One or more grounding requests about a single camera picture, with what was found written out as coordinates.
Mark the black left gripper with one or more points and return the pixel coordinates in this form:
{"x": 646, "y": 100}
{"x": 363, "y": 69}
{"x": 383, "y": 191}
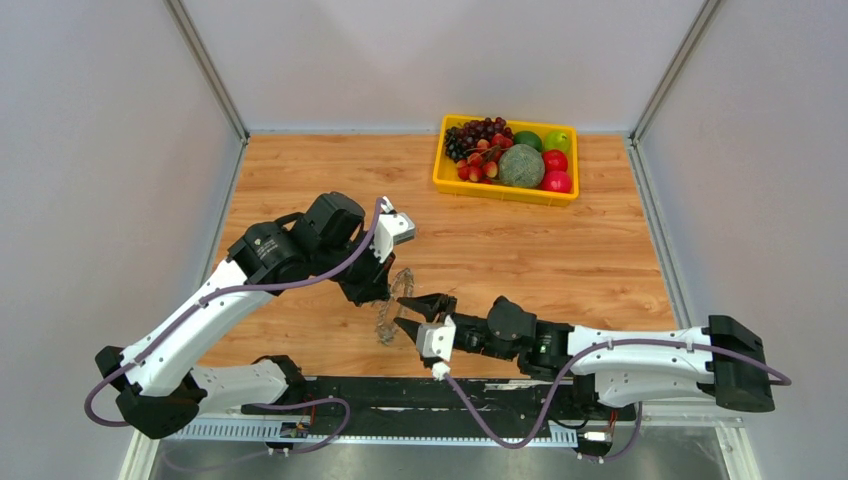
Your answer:
{"x": 375, "y": 285}

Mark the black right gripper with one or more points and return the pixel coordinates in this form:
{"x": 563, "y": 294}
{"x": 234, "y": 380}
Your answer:
{"x": 430, "y": 305}

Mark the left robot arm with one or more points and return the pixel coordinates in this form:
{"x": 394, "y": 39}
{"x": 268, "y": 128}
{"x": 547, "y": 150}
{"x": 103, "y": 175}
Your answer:
{"x": 160, "y": 386}

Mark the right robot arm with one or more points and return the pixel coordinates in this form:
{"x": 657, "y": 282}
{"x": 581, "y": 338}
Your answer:
{"x": 724, "y": 360}

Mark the red strawberry bunch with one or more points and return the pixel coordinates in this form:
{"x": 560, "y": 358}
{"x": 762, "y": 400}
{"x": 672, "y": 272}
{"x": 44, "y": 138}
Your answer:
{"x": 477, "y": 159}

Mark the dark grape bunch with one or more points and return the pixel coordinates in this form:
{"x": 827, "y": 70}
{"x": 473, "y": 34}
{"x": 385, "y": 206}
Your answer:
{"x": 477, "y": 136}

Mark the netted green melon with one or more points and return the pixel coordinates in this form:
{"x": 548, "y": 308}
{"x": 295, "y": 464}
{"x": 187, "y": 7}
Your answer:
{"x": 521, "y": 166}

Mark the red apple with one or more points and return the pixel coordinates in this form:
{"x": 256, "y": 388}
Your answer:
{"x": 555, "y": 160}
{"x": 557, "y": 181}

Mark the green lime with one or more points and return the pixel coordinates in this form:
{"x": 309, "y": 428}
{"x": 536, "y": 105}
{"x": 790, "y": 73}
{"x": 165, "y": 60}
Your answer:
{"x": 530, "y": 139}

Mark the green apple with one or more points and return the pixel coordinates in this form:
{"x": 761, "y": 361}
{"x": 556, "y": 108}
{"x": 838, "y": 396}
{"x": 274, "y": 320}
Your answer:
{"x": 560, "y": 140}

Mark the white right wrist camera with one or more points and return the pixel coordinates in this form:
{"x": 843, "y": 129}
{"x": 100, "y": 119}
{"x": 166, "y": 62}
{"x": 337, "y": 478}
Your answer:
{"x": 434, "y": 343}

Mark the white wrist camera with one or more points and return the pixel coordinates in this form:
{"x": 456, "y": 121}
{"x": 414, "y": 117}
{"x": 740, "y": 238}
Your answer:
{"x": 434, "y": 343}
{"x": 392, "y": 228}

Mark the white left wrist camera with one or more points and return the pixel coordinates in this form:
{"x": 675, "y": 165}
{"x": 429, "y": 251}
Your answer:
{"x": 392, "y": 228}

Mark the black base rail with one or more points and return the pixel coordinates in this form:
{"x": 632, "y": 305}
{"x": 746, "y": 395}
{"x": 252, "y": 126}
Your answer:
{"x": 423, "y": 412}

